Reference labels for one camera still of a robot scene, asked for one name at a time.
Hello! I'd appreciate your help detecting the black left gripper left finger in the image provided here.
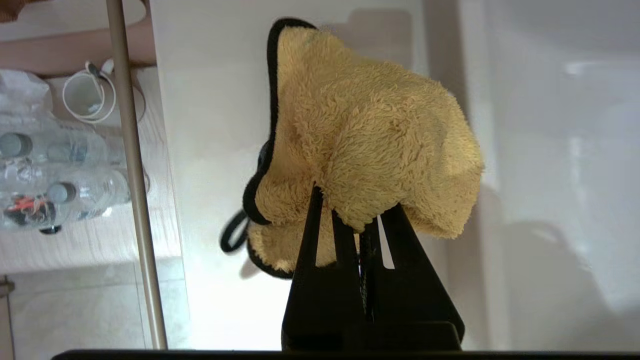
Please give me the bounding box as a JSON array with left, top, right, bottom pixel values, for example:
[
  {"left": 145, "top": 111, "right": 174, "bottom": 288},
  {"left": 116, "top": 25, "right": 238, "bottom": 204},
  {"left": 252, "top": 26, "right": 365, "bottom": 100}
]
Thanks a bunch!
[{"left": 281, "top": 185, "right": 372, "bottom": 351}]

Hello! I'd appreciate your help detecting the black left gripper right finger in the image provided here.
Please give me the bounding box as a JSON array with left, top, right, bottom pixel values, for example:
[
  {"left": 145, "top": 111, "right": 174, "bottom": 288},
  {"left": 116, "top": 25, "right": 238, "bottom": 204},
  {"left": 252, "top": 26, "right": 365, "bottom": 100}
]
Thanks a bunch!
[{"left": 360, "top": 202, "right": 466, "bottom": 351}]

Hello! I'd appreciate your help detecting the yellow cloth with black trim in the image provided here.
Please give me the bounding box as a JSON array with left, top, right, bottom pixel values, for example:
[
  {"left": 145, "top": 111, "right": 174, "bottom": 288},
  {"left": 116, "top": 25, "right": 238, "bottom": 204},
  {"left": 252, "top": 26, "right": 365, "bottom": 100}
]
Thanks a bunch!
[{"left": 220, "top": 17, "right": 485, "bottom": 280}]

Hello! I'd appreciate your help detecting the white sink basin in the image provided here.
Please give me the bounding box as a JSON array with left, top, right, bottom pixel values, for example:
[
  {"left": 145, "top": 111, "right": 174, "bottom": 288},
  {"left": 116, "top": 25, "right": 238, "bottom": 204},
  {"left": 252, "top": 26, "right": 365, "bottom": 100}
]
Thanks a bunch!
[{"left": 425, "top": 0, "right": 640, "bottom": 352}]

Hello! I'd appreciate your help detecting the plastic wrapped water bottle pack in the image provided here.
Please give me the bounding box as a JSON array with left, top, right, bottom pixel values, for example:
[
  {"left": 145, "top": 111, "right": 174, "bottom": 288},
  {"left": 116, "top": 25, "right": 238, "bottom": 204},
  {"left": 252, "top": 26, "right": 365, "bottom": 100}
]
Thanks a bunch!
[{"left": 0, "top": 69, "right": 151, "bottom": 236}]

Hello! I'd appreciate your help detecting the small white mug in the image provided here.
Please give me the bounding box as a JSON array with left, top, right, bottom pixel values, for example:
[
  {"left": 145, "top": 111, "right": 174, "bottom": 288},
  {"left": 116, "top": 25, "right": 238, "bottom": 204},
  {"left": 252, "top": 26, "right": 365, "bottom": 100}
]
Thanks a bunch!
[{"left": 62, "top": 59, "right": 147, "bottom": 126}]

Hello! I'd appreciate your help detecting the grey metal rail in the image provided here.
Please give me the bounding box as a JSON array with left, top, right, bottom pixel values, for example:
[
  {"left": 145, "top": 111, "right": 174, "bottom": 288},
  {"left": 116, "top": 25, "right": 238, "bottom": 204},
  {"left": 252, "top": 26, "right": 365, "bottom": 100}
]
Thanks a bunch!
[{"left": 106, "top": 0, "right": 169, "bottom": 350}]

